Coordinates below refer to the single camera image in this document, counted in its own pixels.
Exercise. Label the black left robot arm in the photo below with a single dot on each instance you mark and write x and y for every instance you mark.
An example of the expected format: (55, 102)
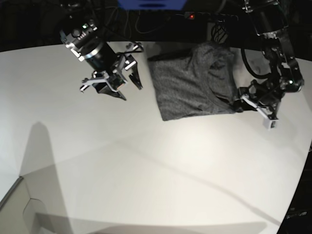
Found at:
(271, 26)

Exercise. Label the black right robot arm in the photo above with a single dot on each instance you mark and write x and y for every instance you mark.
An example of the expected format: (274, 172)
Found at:
(84, 34)

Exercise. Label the blue box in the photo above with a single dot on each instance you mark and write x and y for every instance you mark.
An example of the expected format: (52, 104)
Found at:
(152, 4)

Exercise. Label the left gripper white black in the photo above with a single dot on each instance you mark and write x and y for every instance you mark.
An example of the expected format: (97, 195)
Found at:
(264, 101)

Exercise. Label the black power strip red light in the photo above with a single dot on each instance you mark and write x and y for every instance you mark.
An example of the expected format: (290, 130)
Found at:
(209, 16)

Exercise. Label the grey t-shirt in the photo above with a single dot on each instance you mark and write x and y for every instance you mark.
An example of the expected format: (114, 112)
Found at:
(194, 82)

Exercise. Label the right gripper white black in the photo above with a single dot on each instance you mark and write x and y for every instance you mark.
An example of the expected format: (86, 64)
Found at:
(107, 77)

